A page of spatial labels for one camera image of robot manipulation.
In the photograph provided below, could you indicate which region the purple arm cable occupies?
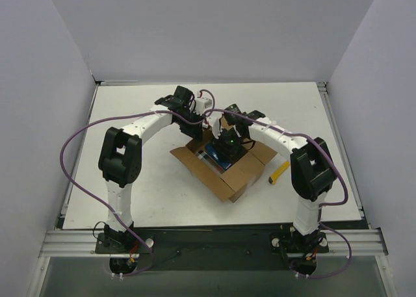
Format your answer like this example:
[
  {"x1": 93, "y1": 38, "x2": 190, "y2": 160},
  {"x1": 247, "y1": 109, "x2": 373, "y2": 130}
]
[
  {"x1": 60, "y1": 88, "x2": 217, "y2": 277},
  {"x1": 203, "y1": 108, "x2": 354, "y2": 280}
]

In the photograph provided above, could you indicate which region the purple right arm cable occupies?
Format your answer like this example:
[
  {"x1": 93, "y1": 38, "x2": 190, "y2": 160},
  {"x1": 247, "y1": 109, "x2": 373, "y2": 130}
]
[{"x1": 203, "y1": 108, "x2": 354, "y2": 280}]

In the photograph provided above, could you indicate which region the brown cardboard express box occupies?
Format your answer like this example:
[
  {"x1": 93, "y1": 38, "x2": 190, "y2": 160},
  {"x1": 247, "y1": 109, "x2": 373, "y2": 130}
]
[{"x1": 170, "y1": 131, "x2": 277, "y2": 202}]

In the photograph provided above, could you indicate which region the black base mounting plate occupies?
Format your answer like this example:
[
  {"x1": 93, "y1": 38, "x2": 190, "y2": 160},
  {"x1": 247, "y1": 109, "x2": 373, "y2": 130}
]
[{"x1": 95, "y1": 229, "x2": 329, "y2": 274}]

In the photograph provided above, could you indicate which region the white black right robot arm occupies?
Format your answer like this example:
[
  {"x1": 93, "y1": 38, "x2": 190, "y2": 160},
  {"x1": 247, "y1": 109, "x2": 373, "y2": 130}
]
[{"x1": 211, "y1": 104, "x2": 337, "y2": 236}]

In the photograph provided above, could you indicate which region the dark striped packet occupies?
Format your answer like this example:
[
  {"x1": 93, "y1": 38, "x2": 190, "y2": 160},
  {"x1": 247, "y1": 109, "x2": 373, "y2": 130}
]
[{"x1": 197, "y1": 150, "x2": 225, "y2": 175}]

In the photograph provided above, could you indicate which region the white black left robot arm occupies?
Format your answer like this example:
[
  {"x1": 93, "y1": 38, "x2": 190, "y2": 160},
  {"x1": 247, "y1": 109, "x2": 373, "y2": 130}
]
[{"x1": 98, "y1": 86, "x2": 213, "y2": 253}]

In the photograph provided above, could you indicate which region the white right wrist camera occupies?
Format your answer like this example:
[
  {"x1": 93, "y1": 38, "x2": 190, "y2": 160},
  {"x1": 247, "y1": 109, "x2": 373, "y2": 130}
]
[{"x1": 202, "y1": 112, "x2": 223, "y2": 139}]

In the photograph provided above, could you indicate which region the aluminium front frame rail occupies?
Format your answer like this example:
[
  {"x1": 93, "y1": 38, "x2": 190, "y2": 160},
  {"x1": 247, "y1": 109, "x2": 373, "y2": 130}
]
[{"x1": 40, "y1": 229, "x2": 388, "y2": 257}]

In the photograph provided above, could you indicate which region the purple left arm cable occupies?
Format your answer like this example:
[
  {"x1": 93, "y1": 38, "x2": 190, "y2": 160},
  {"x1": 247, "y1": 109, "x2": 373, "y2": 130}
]
[{"x1": 60, "y1": 88, "x2": 217, "y2": 277}]

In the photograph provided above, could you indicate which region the yellow utility knife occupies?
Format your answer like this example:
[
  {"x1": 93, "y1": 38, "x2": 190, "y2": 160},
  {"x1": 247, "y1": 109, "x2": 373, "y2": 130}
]
[{"x1": 268, "y1": 161, "x2": 290, "y2": 185}]

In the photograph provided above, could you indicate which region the blue plastic packet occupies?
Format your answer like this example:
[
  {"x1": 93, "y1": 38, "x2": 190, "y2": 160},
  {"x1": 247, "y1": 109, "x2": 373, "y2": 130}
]
[{"x1": 205, "y1": 144, "x2": 242, "y2": 171}]

